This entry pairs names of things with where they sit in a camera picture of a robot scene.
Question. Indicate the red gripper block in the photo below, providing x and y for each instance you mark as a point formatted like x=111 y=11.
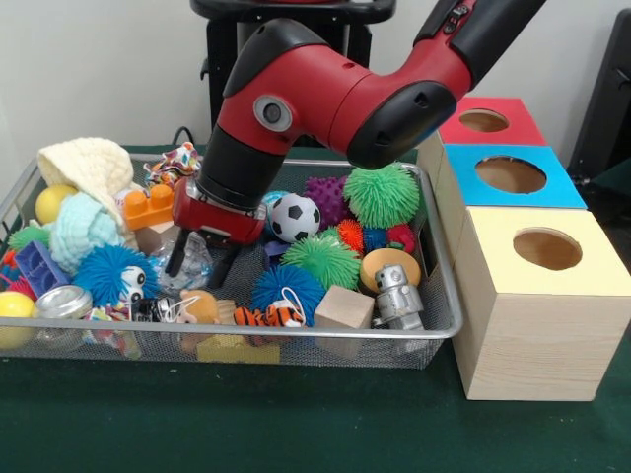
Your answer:
x=219 y=219

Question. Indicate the clear plastic packet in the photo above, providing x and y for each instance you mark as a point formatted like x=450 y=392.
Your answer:
x=197 y=261

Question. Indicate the small wooden block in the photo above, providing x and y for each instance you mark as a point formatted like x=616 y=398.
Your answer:
x=343 y=307
x=153 y=239

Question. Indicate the light teal knitted cloth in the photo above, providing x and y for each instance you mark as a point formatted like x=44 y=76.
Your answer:
x=84 y=229

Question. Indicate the cream knitted cloth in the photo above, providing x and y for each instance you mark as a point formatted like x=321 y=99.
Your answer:
x=89 y=168

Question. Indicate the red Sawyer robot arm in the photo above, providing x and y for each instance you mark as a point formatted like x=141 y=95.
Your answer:
x=325 y=99

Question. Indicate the shallow clear mesh bin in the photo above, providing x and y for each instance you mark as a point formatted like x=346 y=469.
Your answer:
x=439 y=330

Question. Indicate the wooden box with three holes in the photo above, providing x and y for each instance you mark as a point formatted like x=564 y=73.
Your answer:
x=532 y=335

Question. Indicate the purple toy block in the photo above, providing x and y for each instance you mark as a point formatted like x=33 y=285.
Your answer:
x=275 y=253

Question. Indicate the orange toy building block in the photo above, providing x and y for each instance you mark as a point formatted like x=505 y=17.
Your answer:
x=148 y=207

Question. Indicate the blue spiky ball with eyes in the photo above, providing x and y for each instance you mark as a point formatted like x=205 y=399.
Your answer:
x=108 y=274

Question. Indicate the black and white soccer ball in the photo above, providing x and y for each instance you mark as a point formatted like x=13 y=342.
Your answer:
x=295 y=218

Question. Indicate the green spiky ball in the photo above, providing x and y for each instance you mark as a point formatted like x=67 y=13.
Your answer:
x=323 y=261

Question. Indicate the purple spiky ball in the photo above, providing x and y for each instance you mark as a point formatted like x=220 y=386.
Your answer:
x=325 y=200

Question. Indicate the silver metal can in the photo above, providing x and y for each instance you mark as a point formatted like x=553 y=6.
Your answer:
x=62 y=302

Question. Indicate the yellow smiley face ball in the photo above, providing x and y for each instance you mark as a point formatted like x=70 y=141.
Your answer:
x=54 y=203

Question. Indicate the toy hamburger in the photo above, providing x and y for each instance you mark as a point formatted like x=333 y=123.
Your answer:
x=389 y=264

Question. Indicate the dark green table cloth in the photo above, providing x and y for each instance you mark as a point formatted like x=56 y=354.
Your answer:
x=296 y=424

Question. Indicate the green furry ball with eyes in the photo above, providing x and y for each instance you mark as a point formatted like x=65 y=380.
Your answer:
x=382 y=195

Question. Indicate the plain yellow ball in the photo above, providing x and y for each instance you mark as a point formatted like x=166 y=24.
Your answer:
x=14 y=317

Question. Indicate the silver toy robot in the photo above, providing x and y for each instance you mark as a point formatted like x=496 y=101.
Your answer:
x=397 y=296

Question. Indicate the black chair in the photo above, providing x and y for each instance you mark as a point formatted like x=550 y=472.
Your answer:
x=606 y=99

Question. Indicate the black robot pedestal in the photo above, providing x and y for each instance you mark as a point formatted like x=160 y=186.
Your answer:
x=222 y=59

